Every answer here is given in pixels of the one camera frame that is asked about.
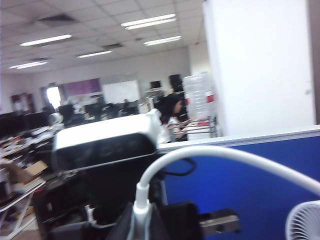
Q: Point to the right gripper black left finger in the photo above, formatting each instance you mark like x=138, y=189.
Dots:
x=122, y=225

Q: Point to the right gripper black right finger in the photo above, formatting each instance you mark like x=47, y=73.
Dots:
x=155, y=225

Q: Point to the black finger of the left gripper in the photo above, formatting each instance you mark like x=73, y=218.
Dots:
x=180, y=222

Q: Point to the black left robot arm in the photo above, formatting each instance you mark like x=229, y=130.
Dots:
x=100, y=190

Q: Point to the blue office partition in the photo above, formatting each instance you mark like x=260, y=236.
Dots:
x=250, y=180

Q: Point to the brown cardboard box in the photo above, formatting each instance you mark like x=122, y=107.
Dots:
x=32, y=170

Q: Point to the person with black hair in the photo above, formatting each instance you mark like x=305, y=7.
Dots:
x=170, y=110

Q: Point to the stack of water bottles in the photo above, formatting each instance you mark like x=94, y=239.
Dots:
x=197, y=100

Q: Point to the white desk fan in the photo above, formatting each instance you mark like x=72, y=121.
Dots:
x=305, y=222

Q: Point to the white whiteboard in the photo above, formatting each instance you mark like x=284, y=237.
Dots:
x=120, y=91

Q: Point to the red-brown bookshelf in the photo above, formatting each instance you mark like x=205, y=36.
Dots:
x=22, y=102

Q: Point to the ceiling strip light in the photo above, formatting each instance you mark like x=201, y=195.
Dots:
x=95, y=54
x=45, y=40
x=27, y=65
x=147, y=22
x=162, y=40

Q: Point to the purple wall poster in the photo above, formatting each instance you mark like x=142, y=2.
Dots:
x=82, y=87

